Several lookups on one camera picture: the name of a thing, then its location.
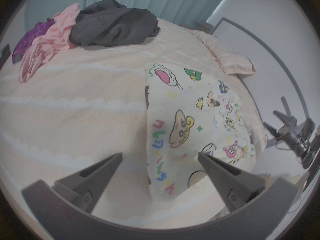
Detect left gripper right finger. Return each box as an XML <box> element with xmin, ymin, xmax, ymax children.
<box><xmin>198</xmin><ymin>152</ymin><xmax>266</xmax><ymax>212</ymax></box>

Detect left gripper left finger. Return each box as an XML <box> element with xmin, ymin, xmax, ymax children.
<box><xmin>54</xmin><ymin>153</ymin><xmax>123</xmax><ymax>214</ymax></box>

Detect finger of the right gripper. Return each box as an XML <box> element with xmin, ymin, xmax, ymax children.
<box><xmin>272</xmin><ymin>110</ymin><xmax>297</xmax><ymax>124</ymax></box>
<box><xmin>264</xmin><ymin>121</ymin><xmax>280</xmax><ymax>141</ymax></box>

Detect white printed pyjama top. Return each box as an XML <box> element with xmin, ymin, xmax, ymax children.
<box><xmin>144</xmin><ymin>62</ymin><xmax>257</xmax><ymax>197</ymax></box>

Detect bed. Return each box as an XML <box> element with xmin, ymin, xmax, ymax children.
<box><xmin>0</xmin><ymin>16</ymin><xmax>309</xmax><ymax>228</ymax></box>

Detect pale pink striped pillow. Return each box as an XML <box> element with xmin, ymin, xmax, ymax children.
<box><xmin>191</xmin><ymin>30</ymin><xmax>257</xmax><ymax>75</ymax></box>

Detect grey bedside table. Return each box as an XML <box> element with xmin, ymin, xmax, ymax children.
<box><xmin>180</xmin><ymin>20</ymin><xmax>213</xmax><ymax>33</ymax></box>

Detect pink garment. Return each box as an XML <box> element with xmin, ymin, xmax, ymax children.
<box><xmin>18</xmin><ymin>4</ymin><xmax>81</xmax><ymax>84</ymax></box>

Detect purple satin garment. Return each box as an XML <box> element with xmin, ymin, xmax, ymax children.
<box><xmin>12</xmin><ymin>18</ymin><xmax>57</xmax><ymax>64</ymax></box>

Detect black garment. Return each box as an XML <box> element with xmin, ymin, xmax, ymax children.
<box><xmin>69</xmin><ymin>0</ymin><xmax>162</xmax><ymax>47</ymax></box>

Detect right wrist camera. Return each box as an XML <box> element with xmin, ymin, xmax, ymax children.
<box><xmin>302</xmin><ymin>118</ymin><xmax>315</xmax><ymax>137</ymax></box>

